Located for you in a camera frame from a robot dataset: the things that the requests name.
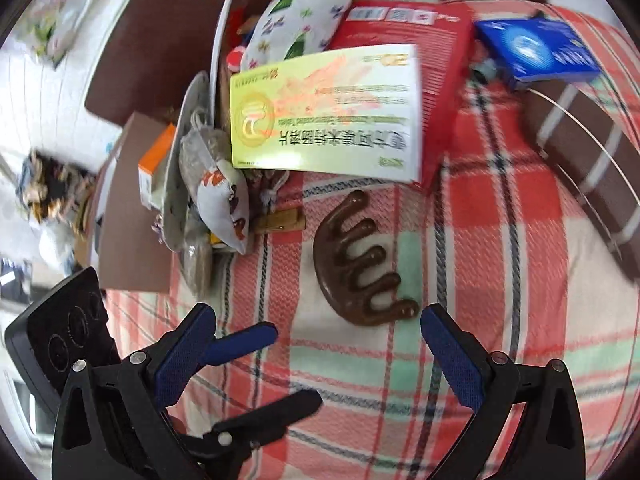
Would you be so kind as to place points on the open cardboard box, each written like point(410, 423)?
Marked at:
point(127, 253)

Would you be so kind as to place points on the large red box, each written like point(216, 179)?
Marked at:
point(443, 34)

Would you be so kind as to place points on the brown striped glasses case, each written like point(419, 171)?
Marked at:
point(594, 158)

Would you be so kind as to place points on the white orange cloth bag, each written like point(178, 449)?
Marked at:
point(219, 191)

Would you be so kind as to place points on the orange white medicine box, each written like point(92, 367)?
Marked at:
point(152, 168)

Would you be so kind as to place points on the brown wooden massage comb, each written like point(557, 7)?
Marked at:
point(338, 273)

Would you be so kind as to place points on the red plaid bed sheet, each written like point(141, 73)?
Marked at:
point(499, 242)

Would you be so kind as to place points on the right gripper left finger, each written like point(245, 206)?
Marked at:
point(112, 422)

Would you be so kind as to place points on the blue medicine box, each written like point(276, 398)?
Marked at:
point(528, 50)

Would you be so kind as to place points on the floral plastic bag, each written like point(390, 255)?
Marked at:
point(48, 28)

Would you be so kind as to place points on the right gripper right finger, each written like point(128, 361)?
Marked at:
point(548, 443)

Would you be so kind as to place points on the dark brown headboard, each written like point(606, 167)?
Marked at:
point(155, 49)

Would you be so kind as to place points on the yellow green medicine box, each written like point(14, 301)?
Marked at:
point(353, 111)

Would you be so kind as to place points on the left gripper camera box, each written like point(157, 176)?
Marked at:
point(66, 325)

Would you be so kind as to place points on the white patterned pouch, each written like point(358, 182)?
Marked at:
point(292, 28)

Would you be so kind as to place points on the pile of shoes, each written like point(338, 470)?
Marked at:
point(50, 190)

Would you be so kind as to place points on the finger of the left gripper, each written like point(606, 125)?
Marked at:
point(268, 423)
point(226, 349)

